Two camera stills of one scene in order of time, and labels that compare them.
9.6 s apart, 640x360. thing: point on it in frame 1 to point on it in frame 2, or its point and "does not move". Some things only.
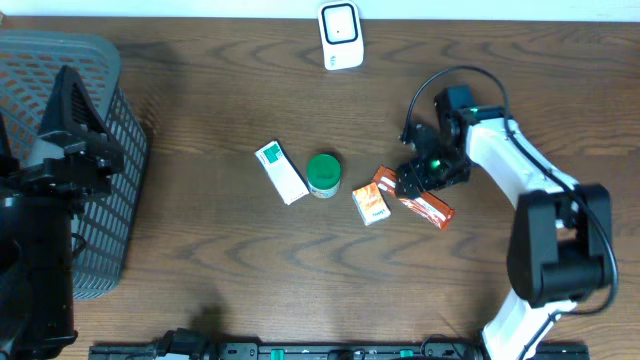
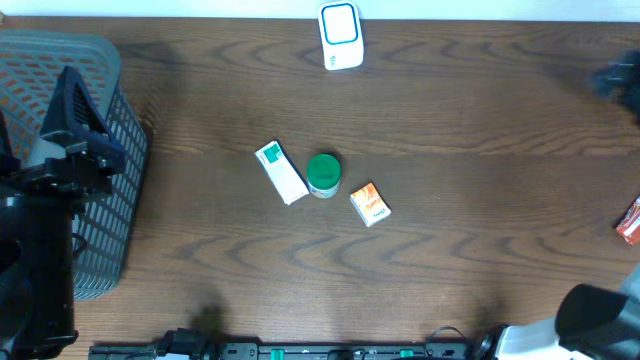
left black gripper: [73, 150] does not move
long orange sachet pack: [423, 205] to [629, 226]
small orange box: [370, 203] does not move
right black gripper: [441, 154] to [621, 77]
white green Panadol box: [282, 171] does not move
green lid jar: [323, 175] does not move
